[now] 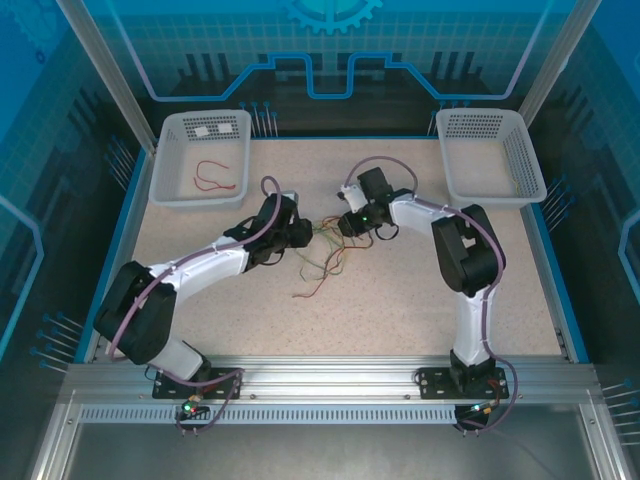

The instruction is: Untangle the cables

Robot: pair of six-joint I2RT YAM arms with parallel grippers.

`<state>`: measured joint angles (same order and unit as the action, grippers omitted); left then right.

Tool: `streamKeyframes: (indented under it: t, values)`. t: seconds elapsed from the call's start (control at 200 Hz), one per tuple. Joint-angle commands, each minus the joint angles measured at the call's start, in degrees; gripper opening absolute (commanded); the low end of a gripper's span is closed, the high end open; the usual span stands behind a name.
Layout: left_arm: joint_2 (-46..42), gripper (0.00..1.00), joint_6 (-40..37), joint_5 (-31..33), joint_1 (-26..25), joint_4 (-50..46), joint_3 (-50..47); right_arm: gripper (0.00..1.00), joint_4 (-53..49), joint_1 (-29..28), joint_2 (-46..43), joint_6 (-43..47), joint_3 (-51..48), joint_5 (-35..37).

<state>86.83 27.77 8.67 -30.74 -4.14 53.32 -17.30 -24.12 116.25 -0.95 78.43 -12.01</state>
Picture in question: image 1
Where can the aluminium mounting rail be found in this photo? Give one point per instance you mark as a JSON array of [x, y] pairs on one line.
[[325, 375]]

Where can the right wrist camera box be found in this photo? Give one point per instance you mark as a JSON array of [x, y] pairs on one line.
[[353, 196]]

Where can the small led connector board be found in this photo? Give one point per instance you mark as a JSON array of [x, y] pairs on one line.
[[482, 410], [190, 407]]

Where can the aluminium frame post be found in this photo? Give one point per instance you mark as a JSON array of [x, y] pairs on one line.
[[110, 75], [557, 55]]

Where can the grey plastic basket with stickers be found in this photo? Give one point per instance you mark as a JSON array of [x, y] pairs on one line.
[[175, 150]]

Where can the white label sticker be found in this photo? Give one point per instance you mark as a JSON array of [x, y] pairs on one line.
[[223, 128], [200, 132]]

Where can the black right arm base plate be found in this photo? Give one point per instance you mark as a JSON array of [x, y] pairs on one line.
[[435, 385]]

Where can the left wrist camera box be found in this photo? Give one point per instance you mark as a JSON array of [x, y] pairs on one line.
[[291, 196]]

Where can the metal sheet front panel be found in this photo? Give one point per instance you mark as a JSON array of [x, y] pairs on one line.
[[325, 455]]

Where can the grey plastic basket plain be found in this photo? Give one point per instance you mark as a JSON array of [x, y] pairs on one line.
[[480, 160]]

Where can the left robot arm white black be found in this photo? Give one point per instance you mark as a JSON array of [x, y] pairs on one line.
[[200, 272]]

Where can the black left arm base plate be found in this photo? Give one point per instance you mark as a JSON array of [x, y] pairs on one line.
[[170, 390]]

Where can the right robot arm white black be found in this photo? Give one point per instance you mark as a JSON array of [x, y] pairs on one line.
[[472, 330]]

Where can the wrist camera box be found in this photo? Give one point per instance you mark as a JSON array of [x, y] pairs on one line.
[[353, 196], [291, 196]]

